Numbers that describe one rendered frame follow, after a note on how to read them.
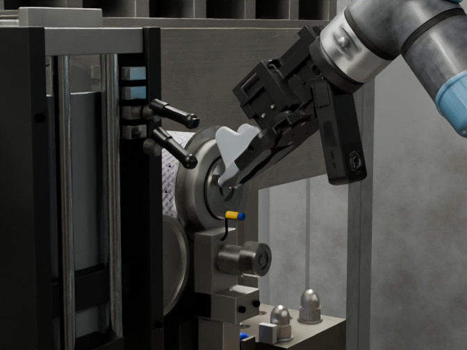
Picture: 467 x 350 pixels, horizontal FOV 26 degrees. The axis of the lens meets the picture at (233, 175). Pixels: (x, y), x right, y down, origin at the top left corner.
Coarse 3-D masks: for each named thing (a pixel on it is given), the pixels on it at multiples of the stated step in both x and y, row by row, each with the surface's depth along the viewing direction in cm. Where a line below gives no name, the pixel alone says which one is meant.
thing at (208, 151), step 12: (204, 144) 119; (216, 144) 119; (204, 156) 118; (216, 156) 120; (204, 168) 118; (192, 180) 117; (204, 180) 118; (192, 192) 117; (192, 204) 117; (204, 204) 118; (240, 204) 125; (192, 216) 118; (204, 216) 119; (204, 228) 119
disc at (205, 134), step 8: (208, 128) 120; (216, 128) 122; (192, 136) 118; (200, 136) 119; (208, 136) 120; (192, 144) 118; (200, 144) 119; (192, 152) 118; (176, 168) 116; (184, 168) 117; (176, 176) 116; (184, 176) 117; (176, 184) 116; (184, 184) 117; (176, 192) 116; (176, 200) 116; (184, 200) 117; (176, 208) 116; (184, 208) 118; (176, 216) 117; (184, 216) 118; (184, 224) 118; (192, 224) 119; (192, 232) 119; (192, 240) 119
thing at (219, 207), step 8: (216, 160) 119; (208, 168) 119; (216, 168) 119; (224, 168) 120; (208, 176) 118; (216, 176) 119; (208, 184) 118; (240, 184) 123; (208, 192) 118; (216, 192) 119; (224, 192) 121; (232, 192) 122; (240, 192) 123; (208, 200) 118; (216, 200) 119; (224, 200) 121; (232, 200) 122; (240, 200) 123; (208, 208) 119; (216, 208) 119; (224, 208) 121; (232, 208) 122; (216, 216) 120; (224, 216) 121
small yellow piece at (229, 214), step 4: (228, 212) 113; (232, 212) 113; (236, 212) 113; (240, 212) 113; (228, 216) 113; (232, 216) 113; (236, 216) 113; (240, 216) 112; (244, 216) 113; (224, 236) 116
